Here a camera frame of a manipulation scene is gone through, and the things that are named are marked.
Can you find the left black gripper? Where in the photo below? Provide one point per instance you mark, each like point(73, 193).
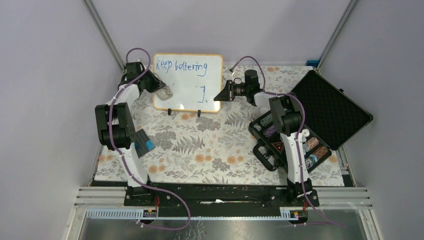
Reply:
point(157, 83)

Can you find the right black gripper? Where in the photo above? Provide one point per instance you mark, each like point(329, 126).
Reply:
point(226, 95)

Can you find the grey eraser cloth pad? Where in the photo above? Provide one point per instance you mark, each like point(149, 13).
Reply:
point(164, 93)

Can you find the whiteboard with yellow frame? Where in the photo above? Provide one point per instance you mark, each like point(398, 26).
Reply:
point(193, 79)

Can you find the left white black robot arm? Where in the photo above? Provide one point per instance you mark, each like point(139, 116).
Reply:
point(117, 132)

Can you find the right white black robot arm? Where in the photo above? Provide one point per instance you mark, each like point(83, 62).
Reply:
point(288, 119)

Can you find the black whiteboard easel stand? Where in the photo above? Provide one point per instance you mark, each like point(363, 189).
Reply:
point(191, 113)

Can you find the dark grey brick plate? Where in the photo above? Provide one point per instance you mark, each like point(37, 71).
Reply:
point(140, 139)

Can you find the blue toy brick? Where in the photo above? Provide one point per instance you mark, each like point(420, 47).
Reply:
point(149, 145)

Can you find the floral table mat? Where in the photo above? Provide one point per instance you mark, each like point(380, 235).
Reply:
point(215, 148)

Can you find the red triangle dealer card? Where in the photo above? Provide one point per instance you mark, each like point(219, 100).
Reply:
point(279, 146)

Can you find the black poker chip case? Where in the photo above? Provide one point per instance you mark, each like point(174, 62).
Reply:
point(331, 117)

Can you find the blue corner bracket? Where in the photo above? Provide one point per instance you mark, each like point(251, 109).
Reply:
point(312, 63)

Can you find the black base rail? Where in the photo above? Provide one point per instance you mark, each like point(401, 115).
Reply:
point(213, 200)

